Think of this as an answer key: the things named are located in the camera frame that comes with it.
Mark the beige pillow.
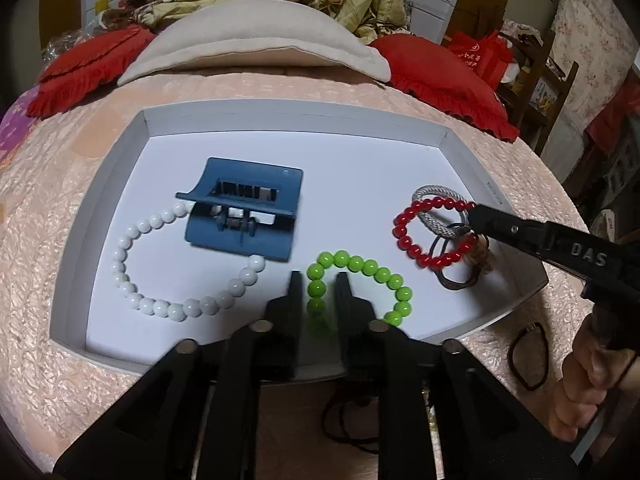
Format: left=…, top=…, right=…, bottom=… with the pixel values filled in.
left=117, top=0, right=392, bottom=87

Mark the dark brown hair tie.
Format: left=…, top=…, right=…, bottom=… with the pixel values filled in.
left=320, top=385, right=381, bottom=453

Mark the white cardboard box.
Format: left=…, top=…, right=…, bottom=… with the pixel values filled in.
left=49, top=106, right=550, bottom=378

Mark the green bead bracelet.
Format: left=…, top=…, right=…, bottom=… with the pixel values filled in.
left=306, top=250, right=413, bottom=328

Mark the blue hair claw clip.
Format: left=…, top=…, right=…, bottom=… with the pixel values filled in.
left=175, top=157, right=305, bottom=262

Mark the silver braided hair tie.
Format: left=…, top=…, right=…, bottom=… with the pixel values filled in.
left=411, top=185, right=473, bottom=238

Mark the red ruffled pillow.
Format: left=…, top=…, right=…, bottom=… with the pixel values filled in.
left=26, top=25, right=156, bottom=120
left=367, top=34, right=521, bottom=143

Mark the red cloth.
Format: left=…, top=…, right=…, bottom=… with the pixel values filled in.
left=585, top=80, right=640, bottom=156

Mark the person's right hand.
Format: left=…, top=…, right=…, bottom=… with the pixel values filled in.
left=547, top=307, right=640, bottom=443

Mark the white bead bracelet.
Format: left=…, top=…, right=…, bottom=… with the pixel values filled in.
left=111, top=202, right=266, bottom=320

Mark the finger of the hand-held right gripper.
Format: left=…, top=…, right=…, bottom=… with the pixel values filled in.
left=467, top=203, right=551, bottom=261

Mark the clear plastic bag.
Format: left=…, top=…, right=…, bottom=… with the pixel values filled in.
left=42, top=27, right=101, bottom=61

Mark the black hair tie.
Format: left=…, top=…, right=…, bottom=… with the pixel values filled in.
left=507, top=322, right=551, bottom=391

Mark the brown hair tie with charm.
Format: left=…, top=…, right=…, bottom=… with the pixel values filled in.
left=429, top=220, right=496, bottom=292

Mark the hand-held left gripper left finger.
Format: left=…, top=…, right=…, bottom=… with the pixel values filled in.
left=52, top=271, right=303, bottom=480

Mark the red bead bracelet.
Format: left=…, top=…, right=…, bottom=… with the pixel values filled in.
left=391, top=197, right=480, bottom=271

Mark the red shopping bag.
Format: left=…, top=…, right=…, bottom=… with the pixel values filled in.
left=447, top=30, right=513, bottom=88

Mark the pink floral cloth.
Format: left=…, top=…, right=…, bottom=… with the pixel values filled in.
left=550, top=0, right=640, bottom=136

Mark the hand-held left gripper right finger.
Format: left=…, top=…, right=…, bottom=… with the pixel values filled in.
left=334, top=272, right=581, bottom=480

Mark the purple floral sheet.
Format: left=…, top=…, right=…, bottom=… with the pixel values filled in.
left=0, top=87, right=43, bottom=161

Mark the wooden chair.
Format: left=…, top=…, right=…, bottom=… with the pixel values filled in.
left=492, top=30, right=581, bottom=156

